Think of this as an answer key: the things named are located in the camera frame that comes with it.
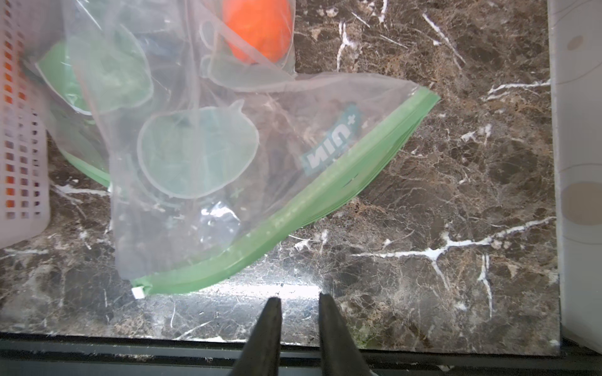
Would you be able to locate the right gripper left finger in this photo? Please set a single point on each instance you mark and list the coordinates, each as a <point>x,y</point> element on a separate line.
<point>261,354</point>

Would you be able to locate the green zip-top bag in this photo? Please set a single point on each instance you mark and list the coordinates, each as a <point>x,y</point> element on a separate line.
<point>90,63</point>

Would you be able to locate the green-edged zip-top bag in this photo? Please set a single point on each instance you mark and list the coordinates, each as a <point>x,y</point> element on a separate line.
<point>233,152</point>

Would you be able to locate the white perforated plastic basket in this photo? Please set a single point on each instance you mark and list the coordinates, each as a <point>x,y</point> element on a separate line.
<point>25,197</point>

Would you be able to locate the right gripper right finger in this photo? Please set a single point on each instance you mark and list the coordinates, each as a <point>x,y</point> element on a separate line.
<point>339,354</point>

